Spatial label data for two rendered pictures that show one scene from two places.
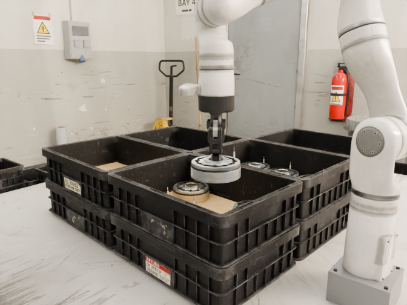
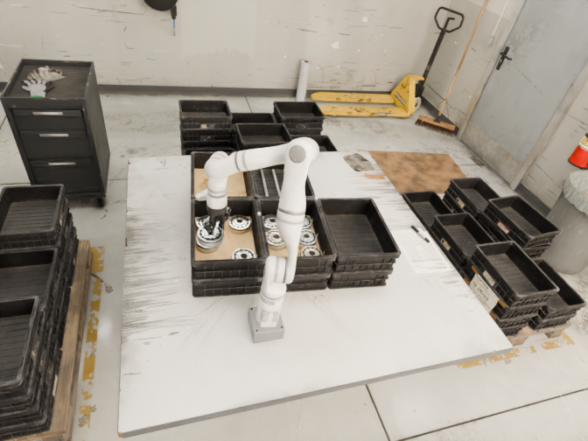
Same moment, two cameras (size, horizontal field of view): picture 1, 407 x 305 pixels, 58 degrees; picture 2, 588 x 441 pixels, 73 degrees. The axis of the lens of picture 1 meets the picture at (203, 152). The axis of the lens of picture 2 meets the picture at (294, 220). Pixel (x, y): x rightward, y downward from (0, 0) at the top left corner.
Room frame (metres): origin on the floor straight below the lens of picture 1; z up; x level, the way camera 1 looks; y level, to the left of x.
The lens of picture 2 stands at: (-0.10, -0.82, 2.10)
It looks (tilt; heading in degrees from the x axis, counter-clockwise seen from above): 41 degrees down; 28
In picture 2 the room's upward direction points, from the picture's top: 11 degrees clockwise
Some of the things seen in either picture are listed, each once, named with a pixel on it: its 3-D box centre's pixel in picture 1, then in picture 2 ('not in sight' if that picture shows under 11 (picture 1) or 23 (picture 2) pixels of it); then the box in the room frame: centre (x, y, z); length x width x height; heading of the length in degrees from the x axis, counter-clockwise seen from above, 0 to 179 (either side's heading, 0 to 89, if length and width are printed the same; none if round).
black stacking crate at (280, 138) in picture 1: (317, 157); (353, 234); (1.30, -0.41, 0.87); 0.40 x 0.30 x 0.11; 46
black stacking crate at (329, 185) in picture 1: (270, 175); (292, 235); (1.08, -0.21, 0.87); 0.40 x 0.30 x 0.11; 46
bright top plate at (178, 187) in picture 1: (191, 187); (239, 221); (0.99, 0.04, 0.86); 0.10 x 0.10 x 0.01
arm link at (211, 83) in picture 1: (207, 79); (213, 193); (0.77, -0.01, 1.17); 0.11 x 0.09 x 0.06; 86
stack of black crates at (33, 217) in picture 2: not in sight; (38, 238); (0.54, 1.09, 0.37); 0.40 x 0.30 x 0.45; 51
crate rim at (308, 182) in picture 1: (271, 158); (294, 227); (1.08, -0.21, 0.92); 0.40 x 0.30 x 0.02; 46
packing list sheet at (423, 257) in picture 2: not in sight; (420, 249); (1.63, -0.69, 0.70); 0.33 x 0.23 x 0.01; 51
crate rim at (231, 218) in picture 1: (201, 181); (226, 229); (0.87, 0.00, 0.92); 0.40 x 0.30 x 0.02; 46
